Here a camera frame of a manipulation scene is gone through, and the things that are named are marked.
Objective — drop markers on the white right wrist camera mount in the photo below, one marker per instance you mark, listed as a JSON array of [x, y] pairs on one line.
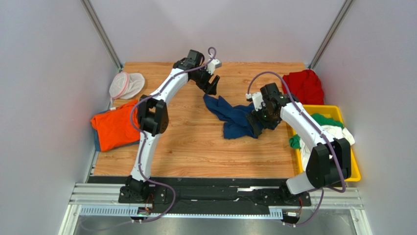
[[256, 99]]

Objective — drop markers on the aluminium corner post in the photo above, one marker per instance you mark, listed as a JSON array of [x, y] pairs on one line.
[[94, 18], [338, 20]]

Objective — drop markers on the right aluminium corner post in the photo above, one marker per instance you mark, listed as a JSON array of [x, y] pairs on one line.
[[338, 20]]

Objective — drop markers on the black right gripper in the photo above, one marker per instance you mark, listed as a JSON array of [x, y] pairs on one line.
[[255, 118]]

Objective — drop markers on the orange folded t shirt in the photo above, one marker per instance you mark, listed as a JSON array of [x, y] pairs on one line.
[[114, 124]]

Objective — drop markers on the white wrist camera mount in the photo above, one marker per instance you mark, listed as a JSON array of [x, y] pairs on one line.
[[256, 99], [212, 65]]

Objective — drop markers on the white mesh laundry bag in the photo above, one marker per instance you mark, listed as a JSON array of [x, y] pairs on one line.
[[126, 85]]

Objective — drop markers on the green t shirt in bin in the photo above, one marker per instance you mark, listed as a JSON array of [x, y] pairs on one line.
[[295, 142]]

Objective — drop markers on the left aluminium corner post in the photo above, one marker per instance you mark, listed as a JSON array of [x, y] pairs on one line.
[[94, 18]]

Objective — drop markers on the white t shirt in bin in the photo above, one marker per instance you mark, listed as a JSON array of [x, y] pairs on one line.
[[305, 152]]

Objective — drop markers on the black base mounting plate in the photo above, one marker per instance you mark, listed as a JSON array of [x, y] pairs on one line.
[[213, 196]]

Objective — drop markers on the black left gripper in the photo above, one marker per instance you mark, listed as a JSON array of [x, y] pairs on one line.
[[207, 87]]

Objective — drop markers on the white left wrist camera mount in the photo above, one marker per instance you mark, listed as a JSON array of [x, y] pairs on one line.
[[212, 65]]

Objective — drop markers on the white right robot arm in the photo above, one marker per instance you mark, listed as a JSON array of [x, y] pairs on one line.
[[330, 157]]

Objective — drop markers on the aluminium frame rail front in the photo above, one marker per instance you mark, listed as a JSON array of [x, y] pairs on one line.
[[103, 200]]

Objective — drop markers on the red crumpled t shirt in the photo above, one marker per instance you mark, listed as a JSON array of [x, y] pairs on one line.
[[306, 86]]

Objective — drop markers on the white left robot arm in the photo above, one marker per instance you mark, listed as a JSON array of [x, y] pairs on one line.
[[150, 117]]

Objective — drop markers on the navy blue t shirt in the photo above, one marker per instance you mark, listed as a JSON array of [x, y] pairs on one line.
[[234, 117]]

